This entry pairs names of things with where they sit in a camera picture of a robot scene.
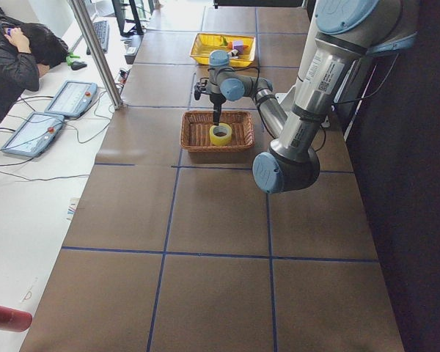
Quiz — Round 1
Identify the lower teach pendant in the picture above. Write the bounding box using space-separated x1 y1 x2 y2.
1 112 65 158

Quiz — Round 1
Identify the black computer mouse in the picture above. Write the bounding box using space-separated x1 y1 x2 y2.
70 61 87 71

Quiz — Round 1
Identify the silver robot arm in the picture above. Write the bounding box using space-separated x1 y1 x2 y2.
194 1 420 194

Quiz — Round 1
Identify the red cylinder bottle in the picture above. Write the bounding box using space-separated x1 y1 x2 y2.
0 306 32 332

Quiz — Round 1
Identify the person in black jacket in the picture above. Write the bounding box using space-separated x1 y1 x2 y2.
0 14 69 122

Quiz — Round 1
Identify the yellow tape roll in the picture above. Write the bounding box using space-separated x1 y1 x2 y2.
209 122 232 146

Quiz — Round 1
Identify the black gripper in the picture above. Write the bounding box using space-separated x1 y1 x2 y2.
210 92 226 125

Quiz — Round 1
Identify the yellow plastic woven basket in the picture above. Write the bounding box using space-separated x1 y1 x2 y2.
190 33 256 67

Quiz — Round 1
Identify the teach pendant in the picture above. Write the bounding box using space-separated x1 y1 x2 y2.
1 112 65 158
45 80 98 118

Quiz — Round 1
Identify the upper teach pendant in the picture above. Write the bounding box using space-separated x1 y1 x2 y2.
45 80 98 118

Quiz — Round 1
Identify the aluminium frame post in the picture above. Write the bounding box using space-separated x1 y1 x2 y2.
68 0 124 110

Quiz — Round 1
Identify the brown wicker basket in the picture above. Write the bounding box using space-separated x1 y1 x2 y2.
180 111 254 153

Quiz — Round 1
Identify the purple foam cube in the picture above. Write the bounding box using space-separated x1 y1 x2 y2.
231 40 244 54

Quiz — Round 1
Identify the toy carrot with leaves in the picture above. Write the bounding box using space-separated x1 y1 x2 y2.
220 36 233 50

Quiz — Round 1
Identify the black keyboard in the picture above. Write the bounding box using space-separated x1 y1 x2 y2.
92 20 110 54

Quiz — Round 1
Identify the black camera cable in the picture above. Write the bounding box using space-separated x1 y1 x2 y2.
205 65 261 89

